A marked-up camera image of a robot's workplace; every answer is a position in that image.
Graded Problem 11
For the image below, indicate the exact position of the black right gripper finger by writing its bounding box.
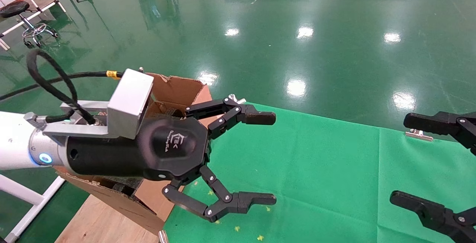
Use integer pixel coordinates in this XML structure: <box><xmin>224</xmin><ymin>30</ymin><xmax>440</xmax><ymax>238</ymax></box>
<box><xmin>389</xmin><ymin>190</ymin><xmax>476</xmax><ymax>243</ymax></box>
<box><xmin>403</xmin><ymin>111</ymin><xmax>476</xmax><ymax>156</ymax></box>

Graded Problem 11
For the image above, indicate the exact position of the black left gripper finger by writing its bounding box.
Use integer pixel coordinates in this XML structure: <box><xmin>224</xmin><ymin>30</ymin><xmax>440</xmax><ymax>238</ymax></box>
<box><xmin>185</xmin><ymin>98</ymin><xmax>277</xmax><ymax>140</ymax></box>
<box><xmin>162</xmin><ymin>166</ymin><xmax>277</xmax><ymax>223</ymax></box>

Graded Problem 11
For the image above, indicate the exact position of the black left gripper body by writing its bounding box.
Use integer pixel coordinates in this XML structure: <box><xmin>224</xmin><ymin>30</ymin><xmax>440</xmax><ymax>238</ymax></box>
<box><xmin>66</xmin><ymin>116</ymin><xmax>212</xmax><ymax>186</ymax></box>

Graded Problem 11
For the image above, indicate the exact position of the large open cardboard carton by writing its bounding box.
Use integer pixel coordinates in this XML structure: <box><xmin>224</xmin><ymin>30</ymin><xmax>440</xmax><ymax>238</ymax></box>
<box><xmin>54</xmin><ymin>73</ymin><xmax>212</xmax><ymax>235</ymax></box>

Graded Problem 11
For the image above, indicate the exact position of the black foam block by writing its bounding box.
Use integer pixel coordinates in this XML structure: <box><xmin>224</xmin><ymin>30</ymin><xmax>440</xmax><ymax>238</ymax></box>
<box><xmin>97</xmin><ymin>178</ymin><xmax>138</xmax><ymax>197</ymax></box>

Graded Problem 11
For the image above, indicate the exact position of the green cloth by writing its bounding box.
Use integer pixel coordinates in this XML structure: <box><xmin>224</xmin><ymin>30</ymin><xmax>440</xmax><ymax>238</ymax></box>
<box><xmin>163</xmin><ymin>102</ymin><xmax>476</xmax><ymax>243</ymax></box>

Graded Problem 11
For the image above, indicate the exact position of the black round stool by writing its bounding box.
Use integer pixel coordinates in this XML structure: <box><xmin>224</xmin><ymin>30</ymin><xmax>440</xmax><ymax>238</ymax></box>
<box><xmin>0</xmin><ymin>1</ymin><xmax>60</xmax><ymax>48</ymax></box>

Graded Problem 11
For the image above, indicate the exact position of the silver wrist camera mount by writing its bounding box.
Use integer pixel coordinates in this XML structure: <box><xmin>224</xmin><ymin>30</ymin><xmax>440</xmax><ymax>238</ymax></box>
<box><xmin>43</xmin><ymin>68</ymin><xmax>155</xmax><ymax>147</ymax></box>

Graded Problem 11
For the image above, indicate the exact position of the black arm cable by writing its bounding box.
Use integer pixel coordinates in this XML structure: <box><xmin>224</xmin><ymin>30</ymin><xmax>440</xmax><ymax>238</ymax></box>
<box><xmin>0</xmin><ymin>48</ymin><xmax>123</xmax><ymax>125</ymax></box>

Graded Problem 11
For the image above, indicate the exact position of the white table leg frame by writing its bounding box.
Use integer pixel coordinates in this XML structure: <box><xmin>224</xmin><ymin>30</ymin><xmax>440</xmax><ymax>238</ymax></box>
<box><xmin>0</xmin><ymin>174</ymin><xmax>65</xmax><ymax>243</ymax></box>

